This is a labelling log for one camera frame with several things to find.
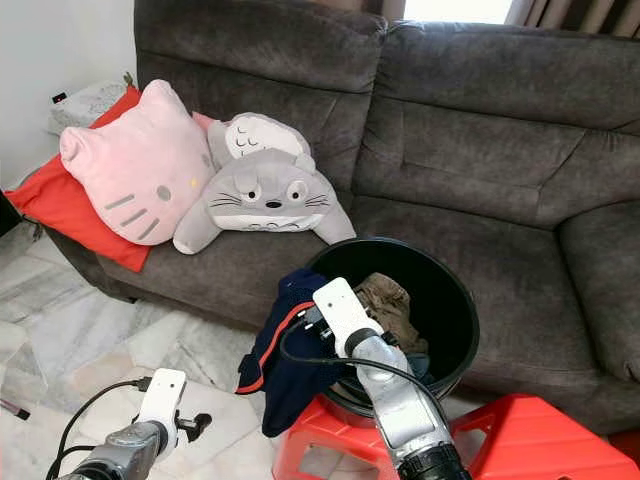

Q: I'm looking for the dark grey fabric sofa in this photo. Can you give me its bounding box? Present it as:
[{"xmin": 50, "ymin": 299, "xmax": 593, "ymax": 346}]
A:
[{"xmin": 50, "ymin": 0, "xmax": 640, "ymax": 436}]

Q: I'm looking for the navy garment with red trim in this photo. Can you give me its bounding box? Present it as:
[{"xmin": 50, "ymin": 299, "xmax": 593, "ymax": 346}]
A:
[{"xmin": 236, "ymin": 268, "xmax": 346, "ymax": 439}]

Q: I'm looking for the black plastic bucket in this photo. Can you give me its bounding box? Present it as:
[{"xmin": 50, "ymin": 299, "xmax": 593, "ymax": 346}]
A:
[{"xmin": 305, "ymin": 237, "xmax": 481, "ymax": 419}]

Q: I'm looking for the khaki brown garment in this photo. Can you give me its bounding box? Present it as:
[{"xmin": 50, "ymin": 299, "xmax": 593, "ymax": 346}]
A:
[{"xmin": 355, "ymin": 272, "xmax": 429, "ymax": 356}]

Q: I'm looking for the red cushion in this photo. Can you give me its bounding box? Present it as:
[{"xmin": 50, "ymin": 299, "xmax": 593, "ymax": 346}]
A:
[{"xmin": 0, "ymin": 85, "xmax": 196, "ymax": 273}]

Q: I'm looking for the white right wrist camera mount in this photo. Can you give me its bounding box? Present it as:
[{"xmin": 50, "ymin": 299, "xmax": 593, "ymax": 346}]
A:
[{"xmin": 312, "ymin": 277, "xmax": 386, "ymax": 346}]

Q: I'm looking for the grey white creature plush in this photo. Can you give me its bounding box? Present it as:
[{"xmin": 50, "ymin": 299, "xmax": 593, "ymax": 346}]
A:
[{"xmin": 172, "ymin": 112, "xmax": 357, "ymax": 256}]

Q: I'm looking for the black television cabinet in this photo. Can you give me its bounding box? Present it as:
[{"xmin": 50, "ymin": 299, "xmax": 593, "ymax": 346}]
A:
[{"xmin": 0, "ymin": 188, "xmax": 23, "ymax": 239}]

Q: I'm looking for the pink cat face pillow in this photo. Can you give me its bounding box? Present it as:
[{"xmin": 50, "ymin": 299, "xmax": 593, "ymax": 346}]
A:
[{"xmin": 58, "ymin": 79, "xmax": 217, "ymax": 247}]

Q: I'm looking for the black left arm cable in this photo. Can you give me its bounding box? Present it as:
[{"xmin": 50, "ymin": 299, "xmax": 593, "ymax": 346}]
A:
[{"xmin": 50, "ymin": 377, "xmax": 154, "ymax": 480}]

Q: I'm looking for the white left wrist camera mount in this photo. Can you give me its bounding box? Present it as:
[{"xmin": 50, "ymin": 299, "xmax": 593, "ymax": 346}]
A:
[{"xmin": 138, "ymin": 368, "xmax": 188, "ymax": 429}]

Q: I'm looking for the red plastic stool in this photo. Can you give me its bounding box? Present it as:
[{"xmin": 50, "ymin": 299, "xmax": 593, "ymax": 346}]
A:
[
  {"xmin": 450, "ymin": 392, "xmax": 640, "ymax": 480},
  {"xmin": 272, "ymin": 395, "xmax": 411, "ymax": 480}
]

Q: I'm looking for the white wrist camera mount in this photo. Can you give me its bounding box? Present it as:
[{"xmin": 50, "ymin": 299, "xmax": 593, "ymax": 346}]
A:
[
  {"xmin": 138, "ymin": 368, "xmax": 188, "ymax": 429},
  {"xmin": 312, "ymin": 277, "xmax": 386, "ymax": 346}
]

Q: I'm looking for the bright window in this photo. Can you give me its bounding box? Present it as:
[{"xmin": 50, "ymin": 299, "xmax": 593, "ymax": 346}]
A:
[{"xmin": 403, "ymin": 0, "xmax": 516, "ymax": 25}]

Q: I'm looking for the brown curtain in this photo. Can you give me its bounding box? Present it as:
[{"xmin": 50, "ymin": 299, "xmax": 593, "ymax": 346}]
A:
[{"xmin": 505, "ymin": 0, "xmax": 640, "ymax": 36}]

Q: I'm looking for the white lace covered box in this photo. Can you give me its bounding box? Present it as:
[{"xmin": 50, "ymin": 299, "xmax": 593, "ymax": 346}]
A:
[{"xmin": 47, "ymin": 78, "xmax": 136, "ymax": 136}]

